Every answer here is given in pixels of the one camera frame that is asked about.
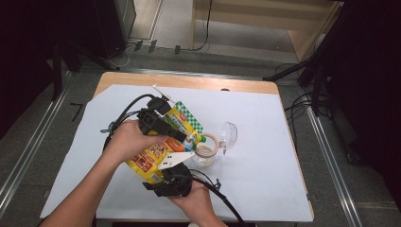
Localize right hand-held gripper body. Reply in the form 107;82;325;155
153;151;196;199

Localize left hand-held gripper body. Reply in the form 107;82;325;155
136;83;178;136

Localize yellow food packet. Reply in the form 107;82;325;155
124;100;207;185

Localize clear glass jar with lid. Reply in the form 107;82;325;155
191;121;238;168

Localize person's right hand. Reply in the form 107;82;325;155
168;182;216;218

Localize person's left hand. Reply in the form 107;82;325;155
103;119;169;165

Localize white paper sheet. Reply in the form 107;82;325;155
40;83;315;222

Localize black cabinet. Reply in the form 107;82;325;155
93;0;137;60

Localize black stand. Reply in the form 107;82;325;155
51;37;121;102
263;46;348;117

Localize light wooden shelf unit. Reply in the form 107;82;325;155
189;0;344;63

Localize dark curtain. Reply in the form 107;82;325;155
0;0;96;140
315;0;401;206

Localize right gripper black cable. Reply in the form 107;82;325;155
188;168;246;225

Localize metal floor rail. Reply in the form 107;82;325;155
305;105;363;227
119;66;266;82
0;71;73;211

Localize thin white floor cable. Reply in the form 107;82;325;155
114;43;137;69

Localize hanging black cable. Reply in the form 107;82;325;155
188;0;213;53

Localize black floor cables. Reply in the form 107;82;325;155
275;62;325;143

